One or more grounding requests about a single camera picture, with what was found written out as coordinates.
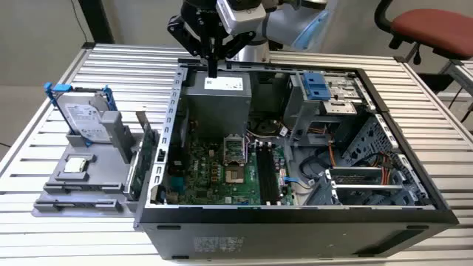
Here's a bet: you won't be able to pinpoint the teal chip heatsink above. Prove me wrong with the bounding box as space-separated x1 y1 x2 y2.
170 177 187 193

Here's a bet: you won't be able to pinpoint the aluminium frame side table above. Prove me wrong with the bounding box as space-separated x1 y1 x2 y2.
436 58 473 122

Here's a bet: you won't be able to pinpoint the blue plastic drive bracket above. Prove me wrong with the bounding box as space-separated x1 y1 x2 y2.
301 72 332 101

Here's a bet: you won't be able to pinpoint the silver CPU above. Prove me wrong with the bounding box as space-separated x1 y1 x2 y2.
63 157 90 173

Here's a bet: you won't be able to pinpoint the black data cable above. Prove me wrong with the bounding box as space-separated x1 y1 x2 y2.
299 155 328 182

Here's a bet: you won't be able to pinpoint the metal drive cage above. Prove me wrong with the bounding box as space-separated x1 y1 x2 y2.
288 70 371 145

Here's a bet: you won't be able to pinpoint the RAM memory stick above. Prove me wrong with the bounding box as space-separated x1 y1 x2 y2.
46 186 122 192
36 201 122 208

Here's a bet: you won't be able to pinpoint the grey parts rack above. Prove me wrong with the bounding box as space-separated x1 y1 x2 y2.
31 110 164 218

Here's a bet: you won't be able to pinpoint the orange wire bundle black plug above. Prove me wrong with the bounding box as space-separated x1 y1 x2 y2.
309 124 337 168

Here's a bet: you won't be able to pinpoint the black vertical post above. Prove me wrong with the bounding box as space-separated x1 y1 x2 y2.
78 0 116 45

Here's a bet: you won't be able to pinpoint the grey metal disk bay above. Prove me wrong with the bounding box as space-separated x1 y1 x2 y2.
307 165 429 207

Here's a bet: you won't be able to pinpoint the red office chair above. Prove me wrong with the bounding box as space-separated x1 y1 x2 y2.
373 0 473 67

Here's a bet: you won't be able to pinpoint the black open PC case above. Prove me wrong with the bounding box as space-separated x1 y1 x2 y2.
132 57 459 261

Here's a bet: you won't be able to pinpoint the green graphics card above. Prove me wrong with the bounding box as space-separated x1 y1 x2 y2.
124 110 160 202

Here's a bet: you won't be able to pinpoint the red orange yellow wires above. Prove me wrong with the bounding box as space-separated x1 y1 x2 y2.
368 151 395 187

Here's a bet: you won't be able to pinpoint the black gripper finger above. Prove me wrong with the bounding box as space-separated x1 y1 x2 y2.
166 16 213 78
212 32 256 78

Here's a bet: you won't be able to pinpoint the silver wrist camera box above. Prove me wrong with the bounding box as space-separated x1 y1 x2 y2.
216 0 268 35

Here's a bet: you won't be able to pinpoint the grey power supply unit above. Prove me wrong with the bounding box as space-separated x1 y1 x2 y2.
180 70 253 139

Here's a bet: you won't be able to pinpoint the metal socket cover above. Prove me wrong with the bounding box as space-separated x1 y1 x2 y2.
224 134 248 166

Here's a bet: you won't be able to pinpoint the CPU socket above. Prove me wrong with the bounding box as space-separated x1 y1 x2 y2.
225 165 248 185

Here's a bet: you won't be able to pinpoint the green motherboard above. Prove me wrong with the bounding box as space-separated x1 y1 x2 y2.
168 138 296 206

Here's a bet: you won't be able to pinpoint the hard disk in blue carrier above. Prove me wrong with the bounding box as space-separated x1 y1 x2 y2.
43 81 119 147

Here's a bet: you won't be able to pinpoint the wire locking lever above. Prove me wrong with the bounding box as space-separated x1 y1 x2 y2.
241 138 260 166

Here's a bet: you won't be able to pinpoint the yellow white wire bundle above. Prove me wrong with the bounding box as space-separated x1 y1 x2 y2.
245 117 292 139

